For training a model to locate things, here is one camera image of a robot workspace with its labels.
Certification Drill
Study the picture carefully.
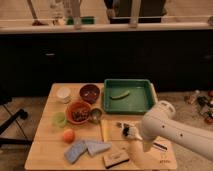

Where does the white cup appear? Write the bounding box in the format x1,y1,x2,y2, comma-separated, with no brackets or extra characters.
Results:
56,87,71,104

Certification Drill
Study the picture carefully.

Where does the black chair base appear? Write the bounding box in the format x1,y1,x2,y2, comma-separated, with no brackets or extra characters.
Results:
0,93,34,148

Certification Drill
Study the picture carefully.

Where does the light green cup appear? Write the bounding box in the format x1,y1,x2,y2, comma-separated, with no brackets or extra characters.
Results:
52,112,67,128

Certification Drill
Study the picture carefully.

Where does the wooden block eraser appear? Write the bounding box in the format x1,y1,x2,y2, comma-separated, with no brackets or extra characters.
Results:
103,150,130,169

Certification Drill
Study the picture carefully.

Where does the grey cloth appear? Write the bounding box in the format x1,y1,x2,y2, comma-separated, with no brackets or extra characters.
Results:
85,140,111,156

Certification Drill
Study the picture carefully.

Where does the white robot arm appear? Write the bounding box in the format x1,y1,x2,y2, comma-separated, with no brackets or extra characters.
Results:
139,101,213,161

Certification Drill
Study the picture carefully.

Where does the green plastic tray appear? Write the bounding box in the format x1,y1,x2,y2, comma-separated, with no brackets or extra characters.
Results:
102,79,156,115

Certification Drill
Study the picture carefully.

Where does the orange peach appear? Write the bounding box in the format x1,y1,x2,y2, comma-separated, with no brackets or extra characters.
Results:
62,129,75,143

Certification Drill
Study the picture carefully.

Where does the yellow banana-like stick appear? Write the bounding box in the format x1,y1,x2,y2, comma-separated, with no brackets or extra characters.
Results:
101,119,109,142

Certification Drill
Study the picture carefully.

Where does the silver fork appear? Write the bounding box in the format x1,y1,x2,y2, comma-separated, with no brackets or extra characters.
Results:
116,122,122,128

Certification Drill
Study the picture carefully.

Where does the orange bowl with food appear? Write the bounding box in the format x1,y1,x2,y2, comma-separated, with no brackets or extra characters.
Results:
66,101,91,125

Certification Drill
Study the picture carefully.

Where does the blue sponge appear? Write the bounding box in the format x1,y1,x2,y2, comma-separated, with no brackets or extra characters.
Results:
64,140,87,164

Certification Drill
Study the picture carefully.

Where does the purple bowl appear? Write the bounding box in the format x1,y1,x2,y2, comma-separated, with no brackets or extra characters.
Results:
79,84,100,104

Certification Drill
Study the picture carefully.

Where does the small metal cup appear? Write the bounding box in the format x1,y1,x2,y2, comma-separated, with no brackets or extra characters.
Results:
90,108,102,123

